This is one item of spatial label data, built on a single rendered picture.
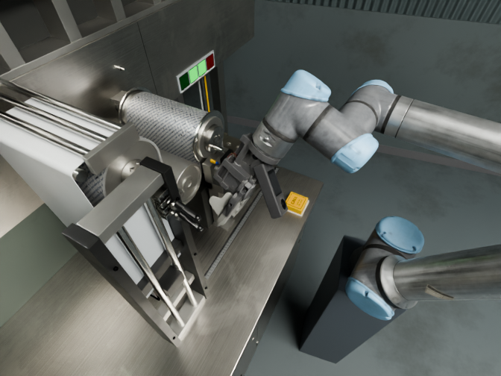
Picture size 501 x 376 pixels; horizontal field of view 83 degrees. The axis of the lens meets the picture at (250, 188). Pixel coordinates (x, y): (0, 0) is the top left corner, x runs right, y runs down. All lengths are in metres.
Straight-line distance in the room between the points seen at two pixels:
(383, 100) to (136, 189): 0.46
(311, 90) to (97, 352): 0.83
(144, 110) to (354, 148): 0.57
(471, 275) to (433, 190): 2.13
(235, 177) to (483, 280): 0.45
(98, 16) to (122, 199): 0.68
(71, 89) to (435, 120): 0.82
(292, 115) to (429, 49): 1.96
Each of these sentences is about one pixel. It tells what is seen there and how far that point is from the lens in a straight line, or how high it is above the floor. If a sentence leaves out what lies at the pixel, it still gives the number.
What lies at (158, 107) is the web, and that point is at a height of 1.31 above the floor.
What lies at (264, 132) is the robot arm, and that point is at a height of 1.42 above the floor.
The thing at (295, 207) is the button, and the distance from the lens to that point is 1.04.
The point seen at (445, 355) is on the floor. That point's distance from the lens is 2.06.
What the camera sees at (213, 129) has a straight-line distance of 0.76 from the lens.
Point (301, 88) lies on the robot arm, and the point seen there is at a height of 1.50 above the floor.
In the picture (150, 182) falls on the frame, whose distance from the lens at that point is 0.44.
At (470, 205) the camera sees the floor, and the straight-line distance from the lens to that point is 2.77.
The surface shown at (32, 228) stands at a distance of 0.97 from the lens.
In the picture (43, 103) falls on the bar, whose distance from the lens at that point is 0.70.
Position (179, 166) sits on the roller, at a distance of 0.74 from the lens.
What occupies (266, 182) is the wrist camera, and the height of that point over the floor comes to 1.34.
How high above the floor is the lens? 1.75
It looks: 50 degrees down
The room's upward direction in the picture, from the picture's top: straight up
